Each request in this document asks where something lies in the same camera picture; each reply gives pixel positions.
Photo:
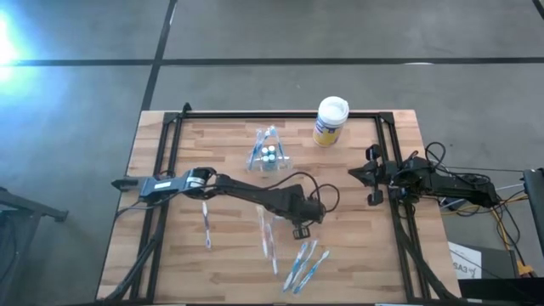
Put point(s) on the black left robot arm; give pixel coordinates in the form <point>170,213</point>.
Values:
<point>255,193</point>

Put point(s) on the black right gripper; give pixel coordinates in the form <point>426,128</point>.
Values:
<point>387,174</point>

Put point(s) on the clear plastic organizer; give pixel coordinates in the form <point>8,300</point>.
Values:
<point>280,165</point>

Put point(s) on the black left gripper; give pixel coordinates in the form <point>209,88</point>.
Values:
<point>308,210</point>

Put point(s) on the black panel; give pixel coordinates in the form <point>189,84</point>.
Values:
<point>536,204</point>

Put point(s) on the black aluminium table frame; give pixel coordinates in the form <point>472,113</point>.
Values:
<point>276,115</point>

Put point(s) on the yellow white wipes canister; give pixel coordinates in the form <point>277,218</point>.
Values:
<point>329,127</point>

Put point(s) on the grey box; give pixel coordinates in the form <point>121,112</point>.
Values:
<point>499,261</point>

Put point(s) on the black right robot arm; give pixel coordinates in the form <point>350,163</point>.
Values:
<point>450,187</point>

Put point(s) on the white printed sign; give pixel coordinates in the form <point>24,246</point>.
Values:
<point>465,255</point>

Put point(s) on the black box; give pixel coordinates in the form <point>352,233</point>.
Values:
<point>501,293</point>

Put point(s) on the black metal stand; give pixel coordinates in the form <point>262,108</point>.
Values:
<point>42,210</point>

